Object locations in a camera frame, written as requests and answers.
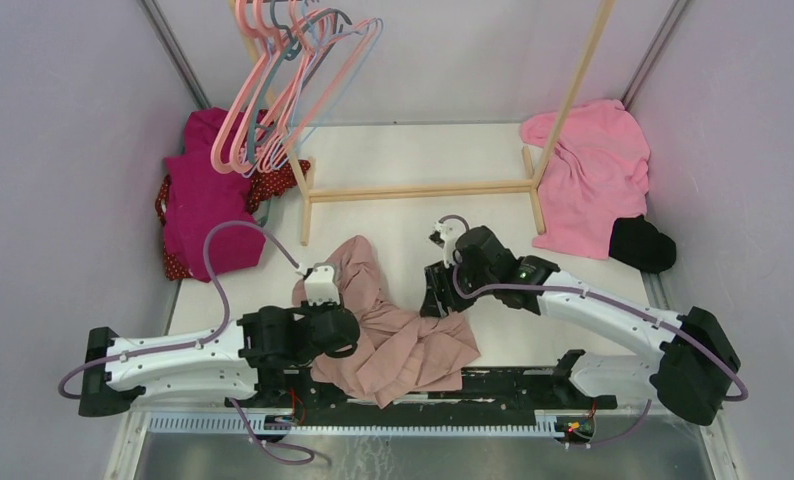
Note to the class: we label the dusty pink skirt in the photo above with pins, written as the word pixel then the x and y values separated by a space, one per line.
pixel 399 351

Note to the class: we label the pink towel garment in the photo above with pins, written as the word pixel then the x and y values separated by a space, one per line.
pixel 597 173

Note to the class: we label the light blue hanger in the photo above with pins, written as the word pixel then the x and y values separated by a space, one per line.
pixel 308 38

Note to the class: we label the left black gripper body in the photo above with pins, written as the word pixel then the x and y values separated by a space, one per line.
pixel 314 310

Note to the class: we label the magenta garment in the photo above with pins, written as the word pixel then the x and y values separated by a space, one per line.
pixel 199 134

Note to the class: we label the red polka dot garment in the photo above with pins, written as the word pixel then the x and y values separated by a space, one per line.
pixel 278 179

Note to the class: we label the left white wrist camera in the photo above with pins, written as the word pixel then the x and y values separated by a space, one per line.
pixel 320 285

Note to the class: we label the white slotted cable duct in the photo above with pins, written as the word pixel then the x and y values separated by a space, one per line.
pixel 262 425

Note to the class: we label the wooden clothes rack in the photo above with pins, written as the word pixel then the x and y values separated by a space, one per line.
pixel 223 162

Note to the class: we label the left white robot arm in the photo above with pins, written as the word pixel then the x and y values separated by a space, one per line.
pixel 213 365

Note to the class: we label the black cloth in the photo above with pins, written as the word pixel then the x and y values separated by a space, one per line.
pixel 639 244

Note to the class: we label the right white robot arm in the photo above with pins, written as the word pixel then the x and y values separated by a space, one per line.
pixel 684 361

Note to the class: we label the grey teal hanger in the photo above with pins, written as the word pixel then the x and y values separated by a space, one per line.
pixel 254 23

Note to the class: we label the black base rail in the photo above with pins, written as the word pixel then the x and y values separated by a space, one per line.
pixel 503 396

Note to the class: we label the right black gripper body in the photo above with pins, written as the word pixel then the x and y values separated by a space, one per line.
pixel 441 277

